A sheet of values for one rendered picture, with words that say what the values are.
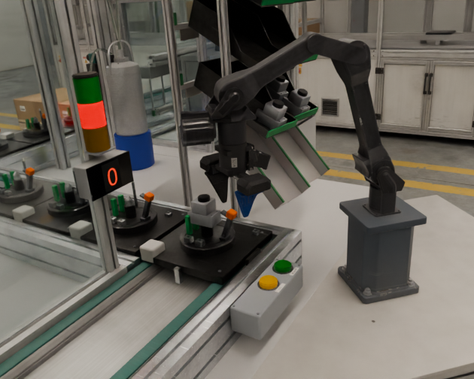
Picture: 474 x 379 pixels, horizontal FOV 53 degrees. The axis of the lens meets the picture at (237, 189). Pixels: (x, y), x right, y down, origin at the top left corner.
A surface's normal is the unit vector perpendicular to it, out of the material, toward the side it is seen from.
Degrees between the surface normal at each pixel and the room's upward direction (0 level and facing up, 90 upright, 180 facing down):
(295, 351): 0
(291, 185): 45
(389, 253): 90
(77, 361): 0
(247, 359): 0
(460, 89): 90
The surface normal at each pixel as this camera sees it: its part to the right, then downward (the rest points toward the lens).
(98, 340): -0.06, -0.92
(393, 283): 0.25, 0.36
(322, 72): -0.51, 0.36
